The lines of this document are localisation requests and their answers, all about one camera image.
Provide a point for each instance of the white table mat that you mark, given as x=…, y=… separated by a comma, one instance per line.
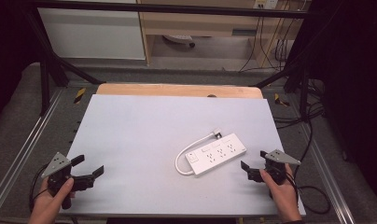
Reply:
x=140, y=146

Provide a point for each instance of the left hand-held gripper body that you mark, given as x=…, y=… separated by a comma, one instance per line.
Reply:
x=56, y=165

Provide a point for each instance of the white power plug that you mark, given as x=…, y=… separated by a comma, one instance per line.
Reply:
x=217, y=133

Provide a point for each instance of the black curtain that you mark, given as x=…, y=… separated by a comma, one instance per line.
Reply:
x=9, y=46
x=354, y=77

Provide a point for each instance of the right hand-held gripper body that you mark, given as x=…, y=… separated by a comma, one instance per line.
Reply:
x=278, y=157

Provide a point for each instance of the white power strip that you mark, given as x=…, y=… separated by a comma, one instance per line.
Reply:
x=219, y=154

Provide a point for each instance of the aluminium rail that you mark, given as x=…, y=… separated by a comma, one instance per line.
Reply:
x=326, y=174
x=25, y=146

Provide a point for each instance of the wooden table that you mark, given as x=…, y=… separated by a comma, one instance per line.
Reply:
x=177, y=90

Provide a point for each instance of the grey chair base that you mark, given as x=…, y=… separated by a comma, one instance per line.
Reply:
x=178, y=39

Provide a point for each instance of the white wall socket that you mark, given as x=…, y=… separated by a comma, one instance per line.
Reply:
x=266, y=3

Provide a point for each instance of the white cabinet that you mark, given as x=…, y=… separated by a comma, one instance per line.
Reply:
x=93, y=34

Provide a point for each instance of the light wooden desk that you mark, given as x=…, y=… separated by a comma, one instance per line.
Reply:
x=199, y=23

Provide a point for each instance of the person's left hand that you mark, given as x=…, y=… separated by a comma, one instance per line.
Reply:
x=48, y=207

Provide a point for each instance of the black metal stand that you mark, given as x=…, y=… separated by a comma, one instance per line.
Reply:
x=53, y=65
x=297, y=74

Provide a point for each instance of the black metal crossbar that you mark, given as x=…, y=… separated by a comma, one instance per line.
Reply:
x=177, y=8

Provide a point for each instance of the person's right hand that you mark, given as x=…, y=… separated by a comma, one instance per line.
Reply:
x=284, y=196

